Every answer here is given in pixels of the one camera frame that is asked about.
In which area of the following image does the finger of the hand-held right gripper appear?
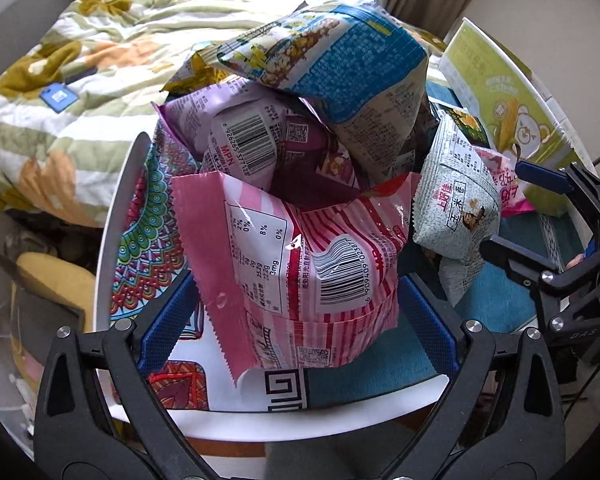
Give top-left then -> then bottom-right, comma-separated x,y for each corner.
516,159 -> 600,251
479,237 -> 600,331

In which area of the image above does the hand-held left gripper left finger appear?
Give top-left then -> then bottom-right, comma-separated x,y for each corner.
34,270 -> 216,480

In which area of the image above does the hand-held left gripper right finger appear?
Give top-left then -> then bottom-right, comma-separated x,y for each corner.
380,274 -> 567,480

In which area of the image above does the grey white snack packet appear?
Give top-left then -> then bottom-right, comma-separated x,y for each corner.
437,255 -> 486,308
412,112 -> 502,261

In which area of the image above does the green white cardboard box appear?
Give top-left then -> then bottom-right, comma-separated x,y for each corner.
437,17 -> 596,216

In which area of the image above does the pink striped snack packet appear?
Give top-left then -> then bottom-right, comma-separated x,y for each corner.
171,170 -> 423,388

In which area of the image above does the purple snack packet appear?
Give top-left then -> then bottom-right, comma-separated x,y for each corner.
152,82 -> 366,196

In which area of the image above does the small pink candy packet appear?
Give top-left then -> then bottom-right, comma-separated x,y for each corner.
472,145 -> 536,218

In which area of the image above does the patterned teal tablecloth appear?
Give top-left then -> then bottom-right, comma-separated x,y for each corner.
109,75 -> 588,413

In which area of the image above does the green yellow snack packet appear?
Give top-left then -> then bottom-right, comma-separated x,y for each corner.
430,102 -> 486,148

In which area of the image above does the yellow cushion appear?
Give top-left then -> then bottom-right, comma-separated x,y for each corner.
17,252 -> 98,311

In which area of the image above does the blue yellow popcorn packet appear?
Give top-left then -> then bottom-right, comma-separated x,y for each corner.
215,4 -> 429,188

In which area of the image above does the floral striped blanket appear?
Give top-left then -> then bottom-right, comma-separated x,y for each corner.
0,0 -> 381,228

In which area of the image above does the small blue tag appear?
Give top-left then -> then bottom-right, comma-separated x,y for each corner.
39,84 -> 77,113

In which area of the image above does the yellow foil snack packet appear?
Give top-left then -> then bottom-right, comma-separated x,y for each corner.
161,42 -> 251,96

